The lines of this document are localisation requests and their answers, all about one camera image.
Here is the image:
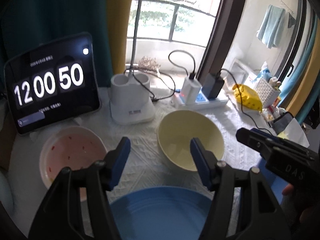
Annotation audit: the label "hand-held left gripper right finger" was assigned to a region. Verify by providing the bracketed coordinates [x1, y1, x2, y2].
[190, 137, 292, 240]

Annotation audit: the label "pale green bowl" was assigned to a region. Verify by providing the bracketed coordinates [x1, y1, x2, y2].
[157, 110, 225, 172]

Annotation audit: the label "black power adapter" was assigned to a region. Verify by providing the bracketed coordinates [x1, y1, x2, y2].
[202, 73, 225, 99]

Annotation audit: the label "dried flower bunch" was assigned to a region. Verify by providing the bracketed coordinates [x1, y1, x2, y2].
[138, 56, 161, 70]

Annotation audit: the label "blue plate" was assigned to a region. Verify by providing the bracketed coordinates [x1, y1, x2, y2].
[109, 186, 213, 240]

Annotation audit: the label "red yellow container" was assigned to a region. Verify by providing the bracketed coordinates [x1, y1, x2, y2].
[269, 97, 282, 110]

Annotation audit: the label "balcony railing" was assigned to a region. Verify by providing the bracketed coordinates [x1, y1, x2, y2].
[127, 0, 215, 45]

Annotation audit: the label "yellow wipes packet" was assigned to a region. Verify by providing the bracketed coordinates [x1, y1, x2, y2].
[232, 84, 263, 114]

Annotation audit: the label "white textured tablecloth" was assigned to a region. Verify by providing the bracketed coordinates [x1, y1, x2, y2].
[10, 85, 285, 240]

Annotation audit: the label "blue plastic bag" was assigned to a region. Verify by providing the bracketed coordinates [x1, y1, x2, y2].
[259, 61, 270, 80]

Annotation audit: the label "black tablet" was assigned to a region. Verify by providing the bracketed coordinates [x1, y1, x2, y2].
[4, 32, 101, 135]

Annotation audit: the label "white desk lamp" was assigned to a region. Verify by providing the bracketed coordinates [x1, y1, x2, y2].
[110, 0, 155, 125]

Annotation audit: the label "white perforated basket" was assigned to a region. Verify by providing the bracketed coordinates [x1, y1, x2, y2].
[254, 76, 282, 108]

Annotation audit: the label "pink spotted bowl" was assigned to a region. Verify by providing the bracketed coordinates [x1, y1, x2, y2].
[39, 126, 108, 202]

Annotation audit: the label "person's right hand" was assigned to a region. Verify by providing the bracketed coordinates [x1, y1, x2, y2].
[282, 180, 320, 224]

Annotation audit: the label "light blue hanging garment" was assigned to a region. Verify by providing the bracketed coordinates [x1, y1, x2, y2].
[257, 4, 286, 49]

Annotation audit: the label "dark teal curtain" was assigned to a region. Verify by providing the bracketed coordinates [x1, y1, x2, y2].
[0, 0, 113, 88]
[279, 5, 317, 123]

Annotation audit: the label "grey cloth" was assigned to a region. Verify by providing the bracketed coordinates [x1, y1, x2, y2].
[272, 112, 297, 133]

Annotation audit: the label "grey blue hanging garment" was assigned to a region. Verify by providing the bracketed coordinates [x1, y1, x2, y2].
[287, 12, 297, 29]

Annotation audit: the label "white appliance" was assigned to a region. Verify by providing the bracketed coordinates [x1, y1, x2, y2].
[229, 58, 250, 83]

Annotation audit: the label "black lamp cable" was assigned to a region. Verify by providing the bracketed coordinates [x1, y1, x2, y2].
[130, 69, 176, 103]

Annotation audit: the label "small snack packets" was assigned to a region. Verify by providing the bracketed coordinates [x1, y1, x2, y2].
[261, 109, 275, 122]

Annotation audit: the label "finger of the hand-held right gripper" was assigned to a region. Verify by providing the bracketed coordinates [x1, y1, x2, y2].
[236, 127, 278, 157]

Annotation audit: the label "black charger cable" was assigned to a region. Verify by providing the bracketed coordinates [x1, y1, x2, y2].
[169, 50, 197, 79]

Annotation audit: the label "white power strip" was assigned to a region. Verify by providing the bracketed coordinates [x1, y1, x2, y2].
[174, 90, 228, 110]

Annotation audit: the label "white charger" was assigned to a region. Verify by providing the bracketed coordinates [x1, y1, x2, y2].
[181, 76, 202, 105]

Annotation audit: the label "black adapter cable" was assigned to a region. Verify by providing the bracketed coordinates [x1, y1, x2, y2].
[219, 68, 277, 134]

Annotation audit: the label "yellow curtain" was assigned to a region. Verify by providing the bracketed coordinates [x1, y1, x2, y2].
[105, 0, 137, 74]
[290, 17, 320, 140]

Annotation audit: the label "dark door frame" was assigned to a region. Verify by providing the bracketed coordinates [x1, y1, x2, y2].
[197, 0, 250, 80]

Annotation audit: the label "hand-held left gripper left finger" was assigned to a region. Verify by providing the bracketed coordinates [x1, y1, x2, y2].
[28, 137, 131, 240]

